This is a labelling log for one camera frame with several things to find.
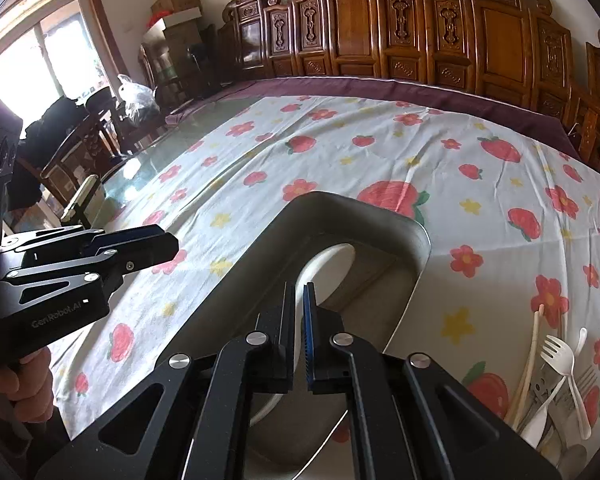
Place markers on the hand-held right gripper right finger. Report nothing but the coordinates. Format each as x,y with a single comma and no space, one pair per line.
308,340

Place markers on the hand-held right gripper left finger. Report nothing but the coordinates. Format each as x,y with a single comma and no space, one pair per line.
286,340

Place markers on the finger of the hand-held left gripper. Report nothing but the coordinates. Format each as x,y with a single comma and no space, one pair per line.
145,252
130,232

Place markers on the metal tray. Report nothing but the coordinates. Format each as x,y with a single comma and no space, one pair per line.
300,220

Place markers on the cream chopstick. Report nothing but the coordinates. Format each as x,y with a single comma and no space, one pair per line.
535,345
526,360

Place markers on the wooden spoons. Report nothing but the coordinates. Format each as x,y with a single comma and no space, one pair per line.
580,345

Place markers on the metal fork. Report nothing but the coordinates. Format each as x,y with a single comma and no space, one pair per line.
587,377

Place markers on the person's left hand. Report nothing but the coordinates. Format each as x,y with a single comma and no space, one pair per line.
27,385

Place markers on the smartphone on stand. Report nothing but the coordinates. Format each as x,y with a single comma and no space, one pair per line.
80,200

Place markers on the dark wooden dining chair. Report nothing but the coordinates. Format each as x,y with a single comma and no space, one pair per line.
87,145

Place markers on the clear plastic bag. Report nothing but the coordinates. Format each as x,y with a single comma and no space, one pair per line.
135,95

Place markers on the black jacket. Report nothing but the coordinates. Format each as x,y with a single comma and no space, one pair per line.
55,115

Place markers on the strawberry print tablecloth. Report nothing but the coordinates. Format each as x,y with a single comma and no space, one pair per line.
380,160

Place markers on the wooden framed window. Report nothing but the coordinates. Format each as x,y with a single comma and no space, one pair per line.
40,55

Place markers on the white box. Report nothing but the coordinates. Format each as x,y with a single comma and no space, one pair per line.
185,19

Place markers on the carved wooden sofa back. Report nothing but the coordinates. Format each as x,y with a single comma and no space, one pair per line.
500,35
260,35
352,20

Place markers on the white plastic fork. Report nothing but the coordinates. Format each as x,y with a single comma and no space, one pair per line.
557,352

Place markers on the purple tablecloth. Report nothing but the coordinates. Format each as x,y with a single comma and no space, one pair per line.
380,87

